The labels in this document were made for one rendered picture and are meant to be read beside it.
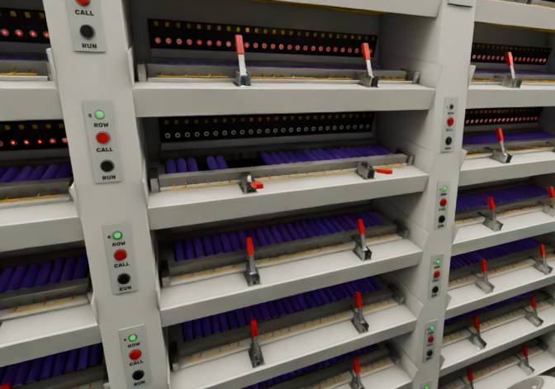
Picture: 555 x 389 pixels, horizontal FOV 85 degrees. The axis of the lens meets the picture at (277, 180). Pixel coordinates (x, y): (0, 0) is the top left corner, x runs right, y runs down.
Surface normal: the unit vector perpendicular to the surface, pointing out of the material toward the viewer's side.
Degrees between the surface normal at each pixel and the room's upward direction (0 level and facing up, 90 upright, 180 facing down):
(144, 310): 90
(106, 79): 90
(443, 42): 90
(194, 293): 16
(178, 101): 106
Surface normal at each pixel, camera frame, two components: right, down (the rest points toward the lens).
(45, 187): 0.34, 0.45
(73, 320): 0.07, -0.89
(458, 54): 0.35, 0.19
